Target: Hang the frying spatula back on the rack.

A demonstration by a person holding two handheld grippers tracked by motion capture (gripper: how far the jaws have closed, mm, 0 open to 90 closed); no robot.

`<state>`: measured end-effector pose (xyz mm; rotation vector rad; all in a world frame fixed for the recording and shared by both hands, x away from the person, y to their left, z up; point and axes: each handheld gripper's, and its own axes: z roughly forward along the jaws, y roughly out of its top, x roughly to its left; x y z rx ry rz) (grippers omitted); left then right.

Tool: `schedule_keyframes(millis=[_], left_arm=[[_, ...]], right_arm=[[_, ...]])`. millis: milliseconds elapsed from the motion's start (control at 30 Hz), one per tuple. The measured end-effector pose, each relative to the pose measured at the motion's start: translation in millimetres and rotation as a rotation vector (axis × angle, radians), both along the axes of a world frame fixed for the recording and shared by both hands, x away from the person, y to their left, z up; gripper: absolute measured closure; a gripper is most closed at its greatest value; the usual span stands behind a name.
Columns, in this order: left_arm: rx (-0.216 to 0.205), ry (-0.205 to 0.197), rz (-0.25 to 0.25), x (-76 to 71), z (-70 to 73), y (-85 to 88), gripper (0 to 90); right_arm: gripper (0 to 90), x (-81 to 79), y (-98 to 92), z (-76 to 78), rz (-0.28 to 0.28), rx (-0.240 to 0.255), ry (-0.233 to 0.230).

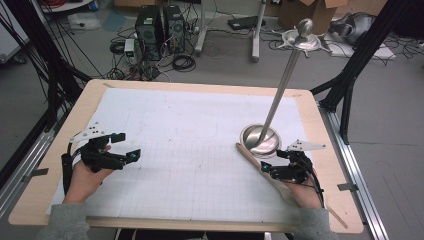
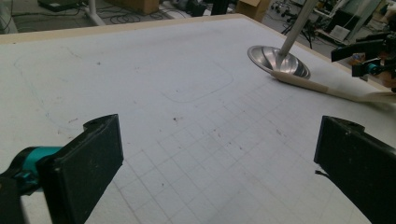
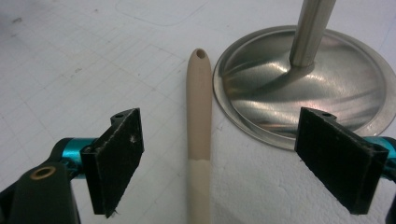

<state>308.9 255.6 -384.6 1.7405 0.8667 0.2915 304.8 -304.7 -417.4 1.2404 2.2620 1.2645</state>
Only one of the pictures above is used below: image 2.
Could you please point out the small cardboard box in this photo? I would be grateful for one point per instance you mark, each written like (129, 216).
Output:
(255, 8)

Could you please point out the white grid mat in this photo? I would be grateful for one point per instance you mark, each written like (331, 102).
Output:
(186, 124)

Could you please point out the flat black device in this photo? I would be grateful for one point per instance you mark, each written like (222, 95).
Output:
(59, 4)

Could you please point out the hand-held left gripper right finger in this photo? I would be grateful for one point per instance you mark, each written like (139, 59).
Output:
(358, 168)

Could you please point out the white stand leg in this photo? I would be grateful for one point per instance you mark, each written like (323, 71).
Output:
(93, 14)

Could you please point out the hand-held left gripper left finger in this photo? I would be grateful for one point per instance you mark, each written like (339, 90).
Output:
(84, 168)

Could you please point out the large cardboard box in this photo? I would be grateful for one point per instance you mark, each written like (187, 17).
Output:
(137, 5)

